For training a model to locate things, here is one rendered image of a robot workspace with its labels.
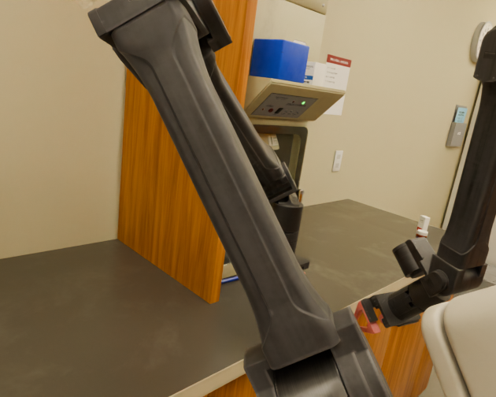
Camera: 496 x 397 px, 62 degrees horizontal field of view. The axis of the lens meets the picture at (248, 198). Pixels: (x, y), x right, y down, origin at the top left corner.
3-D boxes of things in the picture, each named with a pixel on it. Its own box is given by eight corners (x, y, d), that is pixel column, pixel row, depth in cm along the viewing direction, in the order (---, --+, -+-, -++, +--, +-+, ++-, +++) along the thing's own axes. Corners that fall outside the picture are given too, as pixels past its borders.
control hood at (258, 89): (231, 114, 105) (236, 74, 103) (309, 120, 128) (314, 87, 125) (264, 121, 98) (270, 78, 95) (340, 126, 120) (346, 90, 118)
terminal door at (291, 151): (216, 265, 117) (234, 123, 106) (286, 246, 138) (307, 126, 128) (218, 267, 116) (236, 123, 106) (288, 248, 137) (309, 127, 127)
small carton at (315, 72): (297, 83, 114) (301, 61, 113) (308, 85, 118) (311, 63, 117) (312, 85, 111) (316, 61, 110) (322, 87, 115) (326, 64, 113)
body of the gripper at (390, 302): (368, 298, 84) (395, 283, 79) (400, 292, 90) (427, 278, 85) (383, 329, 81) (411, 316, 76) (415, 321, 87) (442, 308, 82)
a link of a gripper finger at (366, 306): (337, 313, 89) (366, 296, 82) (359, 308, 93) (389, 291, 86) (349, 345, 86) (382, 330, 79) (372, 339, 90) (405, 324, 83)
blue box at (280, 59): (249, 76, 105) (253, 38, 102) (275, 79, 112) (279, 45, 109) (278, 79, 98) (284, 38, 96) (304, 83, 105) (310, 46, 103)
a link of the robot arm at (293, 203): (274, 198, 73) (305, 203, 73) (273, 190, 80) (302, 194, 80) (268, 235, 75) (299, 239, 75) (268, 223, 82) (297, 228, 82)
